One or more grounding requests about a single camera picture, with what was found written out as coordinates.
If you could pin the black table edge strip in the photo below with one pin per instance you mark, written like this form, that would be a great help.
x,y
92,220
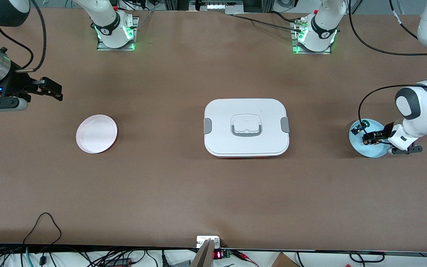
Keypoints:
x,y
310,251

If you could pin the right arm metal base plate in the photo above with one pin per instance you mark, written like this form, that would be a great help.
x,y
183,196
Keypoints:
x,y
136,37

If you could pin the white metal bracket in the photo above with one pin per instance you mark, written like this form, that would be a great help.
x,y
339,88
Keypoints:
x,y
202,241

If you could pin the red LED display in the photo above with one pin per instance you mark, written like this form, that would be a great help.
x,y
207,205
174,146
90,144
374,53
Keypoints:
x,y
217,255

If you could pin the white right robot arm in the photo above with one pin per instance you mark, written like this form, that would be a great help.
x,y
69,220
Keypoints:
x,y
104,15

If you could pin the pink round plate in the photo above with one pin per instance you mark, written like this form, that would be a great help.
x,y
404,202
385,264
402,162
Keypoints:
x,y
96,134

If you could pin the white lidded storage box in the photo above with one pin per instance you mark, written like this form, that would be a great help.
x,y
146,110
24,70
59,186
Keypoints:
x,y
265,133

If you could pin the light blue round plate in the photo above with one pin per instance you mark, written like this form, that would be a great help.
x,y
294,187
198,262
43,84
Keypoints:
x,y
369,151

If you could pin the brown cardboard piece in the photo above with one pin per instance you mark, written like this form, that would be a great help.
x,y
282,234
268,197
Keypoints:
x,y
284,261

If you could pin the metal frame structure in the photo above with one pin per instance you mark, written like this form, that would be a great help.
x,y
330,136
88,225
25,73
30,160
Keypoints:
x,y
217,6

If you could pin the grey slanted bar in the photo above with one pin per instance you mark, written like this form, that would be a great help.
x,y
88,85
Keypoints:
x,y
203,257

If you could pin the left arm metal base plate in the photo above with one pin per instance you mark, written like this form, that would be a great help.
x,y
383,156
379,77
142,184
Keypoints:
x,y
310,52

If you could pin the red clip lead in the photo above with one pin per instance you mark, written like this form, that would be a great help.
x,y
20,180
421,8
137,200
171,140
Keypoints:
x,y
245,256

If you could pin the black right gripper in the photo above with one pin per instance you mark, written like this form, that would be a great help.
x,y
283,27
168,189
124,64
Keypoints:
x,y
17,85

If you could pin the orange push button switch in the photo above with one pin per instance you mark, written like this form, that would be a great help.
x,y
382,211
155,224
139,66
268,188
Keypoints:
x,y
373,140

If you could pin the green push button switch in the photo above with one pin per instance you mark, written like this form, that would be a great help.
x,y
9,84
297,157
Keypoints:
x,y
358,129

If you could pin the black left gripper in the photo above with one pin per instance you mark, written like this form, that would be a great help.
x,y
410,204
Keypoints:
x,y
377,135

